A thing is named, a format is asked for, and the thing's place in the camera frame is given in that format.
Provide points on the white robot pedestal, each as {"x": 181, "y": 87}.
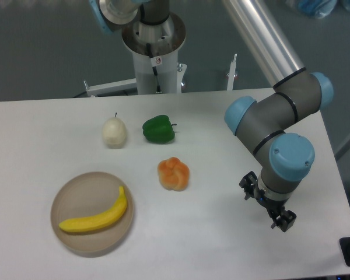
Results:
{"x": 154, "y": 50}

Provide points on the white metal frame bracket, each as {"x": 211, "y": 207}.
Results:
{"x": 113, "y": 88}

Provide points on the silver and grey robot arm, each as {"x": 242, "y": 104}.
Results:
{"x": 261, "y": 126}

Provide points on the blue plastic bag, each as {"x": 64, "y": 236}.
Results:
{"x": 320, "y": 9}

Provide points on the white upright post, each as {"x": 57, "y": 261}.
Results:
{"x": 232, "y": 73}

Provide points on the yellow banana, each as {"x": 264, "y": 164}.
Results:
{"x": 100, "y": 220}

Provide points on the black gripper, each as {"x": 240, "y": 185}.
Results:
{"x": 273, "y": 202}

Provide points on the white pear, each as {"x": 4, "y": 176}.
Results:
{"x": 114, "y": 132}

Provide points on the green bell pepper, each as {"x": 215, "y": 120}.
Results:
{"x": 159, "y": 130}

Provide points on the grey metal leg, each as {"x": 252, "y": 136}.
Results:
{"x": 342, "y": 148}

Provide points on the orange bread roll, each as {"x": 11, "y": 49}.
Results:
{"x": 173, "y": 174}

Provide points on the beige round plate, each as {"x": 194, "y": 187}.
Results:
{"x": 86, "y": 195}

